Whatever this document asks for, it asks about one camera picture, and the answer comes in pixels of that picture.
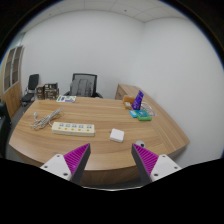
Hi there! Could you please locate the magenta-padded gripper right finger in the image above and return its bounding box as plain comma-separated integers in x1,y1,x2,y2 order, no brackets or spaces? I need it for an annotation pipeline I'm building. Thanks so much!
131,143,183,186

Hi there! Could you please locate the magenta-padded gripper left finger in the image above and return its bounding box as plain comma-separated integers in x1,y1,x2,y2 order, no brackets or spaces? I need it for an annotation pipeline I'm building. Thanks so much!
39,143,92,185

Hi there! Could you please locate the white charger block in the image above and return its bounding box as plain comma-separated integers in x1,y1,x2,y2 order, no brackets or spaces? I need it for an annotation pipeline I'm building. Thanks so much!
109,128,126,144

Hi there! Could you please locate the cream power strip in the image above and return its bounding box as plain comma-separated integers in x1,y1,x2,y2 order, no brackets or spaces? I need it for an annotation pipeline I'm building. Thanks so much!
51,121,96,138

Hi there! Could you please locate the teal flat box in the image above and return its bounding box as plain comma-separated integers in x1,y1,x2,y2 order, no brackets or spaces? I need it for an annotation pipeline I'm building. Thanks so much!
134,109,149,118

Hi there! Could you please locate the clear plastic packet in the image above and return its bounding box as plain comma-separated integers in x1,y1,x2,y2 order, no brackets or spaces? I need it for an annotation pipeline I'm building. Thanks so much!
141,101,156,116

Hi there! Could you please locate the purple standing card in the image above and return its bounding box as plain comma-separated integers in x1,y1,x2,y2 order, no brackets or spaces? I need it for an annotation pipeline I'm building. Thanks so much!
131,90,145,111

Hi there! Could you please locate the white printed leaflet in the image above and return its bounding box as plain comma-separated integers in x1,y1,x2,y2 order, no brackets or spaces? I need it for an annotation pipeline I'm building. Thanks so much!
55,95,77,103

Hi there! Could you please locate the orange box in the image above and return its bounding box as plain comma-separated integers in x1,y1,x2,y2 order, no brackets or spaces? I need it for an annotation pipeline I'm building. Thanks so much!
122,95,136,105

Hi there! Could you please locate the grey backpack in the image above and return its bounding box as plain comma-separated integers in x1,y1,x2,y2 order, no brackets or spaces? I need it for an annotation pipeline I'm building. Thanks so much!
69,78,93,98

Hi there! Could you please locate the black leather armchair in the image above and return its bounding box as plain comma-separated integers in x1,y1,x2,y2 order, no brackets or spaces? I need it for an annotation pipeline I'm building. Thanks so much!
0,101,13,158

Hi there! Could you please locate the small brown cardboard box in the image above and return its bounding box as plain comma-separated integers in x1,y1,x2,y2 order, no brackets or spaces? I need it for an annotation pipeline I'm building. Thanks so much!
35,84,46,100

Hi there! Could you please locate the low wooden side cabinet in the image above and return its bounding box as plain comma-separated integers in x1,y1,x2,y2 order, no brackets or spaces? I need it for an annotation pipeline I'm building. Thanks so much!
114,83,141,101

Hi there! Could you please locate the black printed carton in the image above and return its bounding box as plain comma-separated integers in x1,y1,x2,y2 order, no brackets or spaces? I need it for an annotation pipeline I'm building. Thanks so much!
44,82,59,92

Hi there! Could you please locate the black mesh office chair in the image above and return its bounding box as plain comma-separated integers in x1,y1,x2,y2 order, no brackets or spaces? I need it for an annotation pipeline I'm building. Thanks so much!
63,73,104,99

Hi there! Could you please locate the wooden cabinet with glass doors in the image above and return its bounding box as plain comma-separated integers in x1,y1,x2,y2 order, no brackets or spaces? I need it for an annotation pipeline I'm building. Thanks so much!
0,45,25,119

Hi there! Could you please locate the black side chair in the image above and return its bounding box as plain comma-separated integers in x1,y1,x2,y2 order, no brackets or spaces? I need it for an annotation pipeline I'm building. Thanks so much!
20,73,40,108

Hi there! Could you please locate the white power strip cable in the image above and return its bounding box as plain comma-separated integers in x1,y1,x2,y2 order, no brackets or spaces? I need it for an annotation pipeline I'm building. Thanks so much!
29,107,64,131

